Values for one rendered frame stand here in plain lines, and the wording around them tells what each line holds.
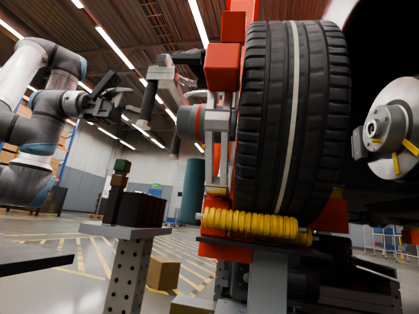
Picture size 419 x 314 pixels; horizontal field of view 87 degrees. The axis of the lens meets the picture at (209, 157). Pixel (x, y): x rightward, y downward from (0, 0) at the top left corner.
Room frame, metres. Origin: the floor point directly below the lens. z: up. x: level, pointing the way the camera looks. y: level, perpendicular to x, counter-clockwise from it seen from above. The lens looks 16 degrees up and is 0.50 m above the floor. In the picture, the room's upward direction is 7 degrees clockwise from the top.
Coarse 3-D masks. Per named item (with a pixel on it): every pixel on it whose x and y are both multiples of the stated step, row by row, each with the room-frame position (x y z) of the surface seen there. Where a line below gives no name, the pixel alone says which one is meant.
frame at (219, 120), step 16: (240, 48) 0.63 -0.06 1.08; (240, 64) 0.74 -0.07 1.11; (240, 80) 0.82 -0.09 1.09; (208, 96) 0.50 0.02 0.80; (224, 96) 0.49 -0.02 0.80; (208, 112) 0.50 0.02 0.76; (224, 112) 0.49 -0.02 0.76; (208, 128) 0.51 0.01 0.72; (224, 128) 0.50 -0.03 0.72; (208, 144) 0.54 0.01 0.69; (224, 144) 0.53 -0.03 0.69; (208, 160) 0.57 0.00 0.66; (224, 160) 0.56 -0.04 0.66; (208, 176) 0.61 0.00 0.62; (224, 176) 0.60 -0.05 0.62; (208, 192) 0.65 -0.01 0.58; (224, 192) 0.64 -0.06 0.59
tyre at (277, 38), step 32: (256, 32) 0.44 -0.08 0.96; (288, 32) 0.43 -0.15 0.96; (320, 32) 0.43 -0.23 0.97; (256, 64) 0.42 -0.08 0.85; (288, 64) 0.41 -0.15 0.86; (320, 64) 0.40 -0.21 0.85; (256, 96) 0.43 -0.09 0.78; (288, 96) 0.42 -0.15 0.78; (320, 96) 0.40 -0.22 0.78; (256, 128) 0.45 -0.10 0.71; (288, 128) 0.44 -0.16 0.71; (320, 128) 0.43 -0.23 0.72; (256, 160) 0.48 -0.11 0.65; (320, 160) 0.46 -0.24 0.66; (256, 192) 0.56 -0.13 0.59; (288, 192) 0.53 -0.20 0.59; (320, 192) 0.51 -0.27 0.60
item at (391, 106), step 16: (400, 80) 0.57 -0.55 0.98; (416, 80) 0.51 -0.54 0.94; (384, 96) 0.65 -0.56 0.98; (400, 96) 0.58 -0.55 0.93; (416, 96) 0.52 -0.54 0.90; (368, 112) 0.74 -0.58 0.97; (384, 112) 0.59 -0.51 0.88; (400, 112) 0.57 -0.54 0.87; (416, 112) 0.53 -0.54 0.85; (384, 128) 0.60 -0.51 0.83; (400, 128) 0.57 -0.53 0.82; (416, 128) 0.54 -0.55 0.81; (368, 144) 0.68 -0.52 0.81; (384, 144) 0.61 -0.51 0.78; (400, 144) 0.60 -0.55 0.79; (416, 144) 0.54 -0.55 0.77; (368, 160) 0.77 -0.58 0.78; (384, 160) 0.68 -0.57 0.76; (400, 160) 0.61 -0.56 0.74; (416, 160) 0.55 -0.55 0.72; (384, 176) 0.69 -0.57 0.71; (400, 176) 0.62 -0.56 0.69
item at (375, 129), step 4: (372, 120) 0.63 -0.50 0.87; (376, 120) 0.62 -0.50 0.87; (368, 124) 0.65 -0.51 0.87; (372, 124) 0.64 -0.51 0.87; (376, 124) 0.62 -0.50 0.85; (380, 124) 0.61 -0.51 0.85; (368, 128) 0.66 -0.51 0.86; (372, 128) 0.64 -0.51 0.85; (376, 128) 0.62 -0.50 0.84; (380, 128) 0.61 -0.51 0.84; (368, 132) 0.66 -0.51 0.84; (372, 132) 0.65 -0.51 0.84; (376, 132) 0.62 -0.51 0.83; (368, 136) 0.66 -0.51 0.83; (372, 136) 0.64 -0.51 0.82; (376, 136) 0.64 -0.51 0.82
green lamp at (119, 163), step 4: (116, 160) 0.70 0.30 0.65; (120, 160) 0.70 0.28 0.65; (124, 160) 0.70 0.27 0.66; (116, 164) 0.70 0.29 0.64; (120, 164) 0.70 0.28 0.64; (124, 164) 0.70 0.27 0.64; (128, 164) 0.72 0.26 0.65; (116, 168) 0.70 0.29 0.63; (120, 168) 0.70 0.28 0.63; (124, 168) 0.70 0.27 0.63; (128, 168) 0.72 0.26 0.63; (128, 172) 0.73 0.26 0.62
